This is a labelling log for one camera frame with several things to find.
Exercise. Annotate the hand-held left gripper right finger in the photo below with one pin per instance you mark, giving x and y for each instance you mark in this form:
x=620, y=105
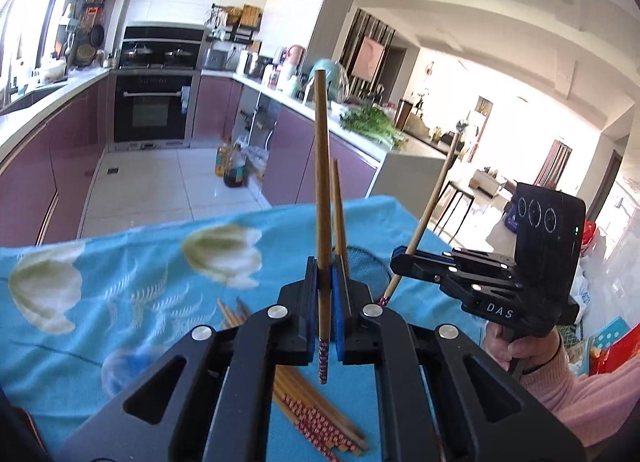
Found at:
x=339, y=307

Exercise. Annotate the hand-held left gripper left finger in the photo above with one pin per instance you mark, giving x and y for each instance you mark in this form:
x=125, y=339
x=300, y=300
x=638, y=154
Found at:
x=312, y=307

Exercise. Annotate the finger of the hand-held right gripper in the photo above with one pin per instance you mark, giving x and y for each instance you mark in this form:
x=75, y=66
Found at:
x=450, y=258
x=430, y=272

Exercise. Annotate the black mesh utensil holder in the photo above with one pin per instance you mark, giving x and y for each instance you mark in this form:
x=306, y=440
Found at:
x=367, y=269

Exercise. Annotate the wooden chopstick red patterned end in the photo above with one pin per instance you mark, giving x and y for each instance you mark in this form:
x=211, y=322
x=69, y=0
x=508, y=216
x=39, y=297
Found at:
x=340, y=212
x=322, y=167
x=430, y=207

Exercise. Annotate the bunch of wooden chopsticks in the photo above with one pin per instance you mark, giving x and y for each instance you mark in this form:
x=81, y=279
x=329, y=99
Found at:
x=310, y=417

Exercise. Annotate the person's right forearm pink sleeve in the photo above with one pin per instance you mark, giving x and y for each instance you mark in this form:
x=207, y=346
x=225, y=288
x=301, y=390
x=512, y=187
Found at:
x=575, y=392

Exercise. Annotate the person's right hand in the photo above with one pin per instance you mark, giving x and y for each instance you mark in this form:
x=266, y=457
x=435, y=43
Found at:
x=537, y=354

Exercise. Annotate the black bar stool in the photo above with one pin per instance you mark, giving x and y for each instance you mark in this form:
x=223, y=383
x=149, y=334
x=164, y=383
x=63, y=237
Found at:
x=452, y=202

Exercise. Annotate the red patterned package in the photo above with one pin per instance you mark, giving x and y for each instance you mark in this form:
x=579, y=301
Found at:
x=617, y=349

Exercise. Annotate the bunch of green vegetables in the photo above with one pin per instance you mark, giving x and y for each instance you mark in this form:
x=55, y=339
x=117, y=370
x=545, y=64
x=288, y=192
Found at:
x=372, y=122

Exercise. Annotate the oil bottles on floor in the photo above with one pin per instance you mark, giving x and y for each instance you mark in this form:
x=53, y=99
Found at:
x=231, y=167

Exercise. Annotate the blue floral tablecloth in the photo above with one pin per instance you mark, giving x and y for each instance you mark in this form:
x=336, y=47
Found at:
x=150, y=292

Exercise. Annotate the teal food cover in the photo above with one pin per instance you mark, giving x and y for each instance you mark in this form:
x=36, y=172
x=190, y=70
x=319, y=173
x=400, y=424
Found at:
x=332, y=74

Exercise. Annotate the silver cooking pot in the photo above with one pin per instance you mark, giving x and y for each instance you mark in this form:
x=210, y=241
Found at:
x=260, y=67

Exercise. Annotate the black built-in oven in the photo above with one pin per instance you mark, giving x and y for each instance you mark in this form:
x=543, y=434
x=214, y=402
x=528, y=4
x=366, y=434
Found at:
x=150, y=107

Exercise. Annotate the purple kitchen cabinets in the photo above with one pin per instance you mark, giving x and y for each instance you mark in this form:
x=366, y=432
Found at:
x=65, y=152

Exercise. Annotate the black countertop shelf rack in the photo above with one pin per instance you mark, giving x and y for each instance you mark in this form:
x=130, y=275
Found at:
x=235, y=22

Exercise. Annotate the black gas hob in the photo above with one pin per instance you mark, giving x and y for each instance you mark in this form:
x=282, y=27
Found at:
x=160, y=49

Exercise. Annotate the framed wall picture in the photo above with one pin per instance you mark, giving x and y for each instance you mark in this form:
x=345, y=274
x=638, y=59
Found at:
x=367, y=59

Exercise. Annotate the wall utensil rack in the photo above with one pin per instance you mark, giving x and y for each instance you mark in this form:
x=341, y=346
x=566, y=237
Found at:
x=85, y=32

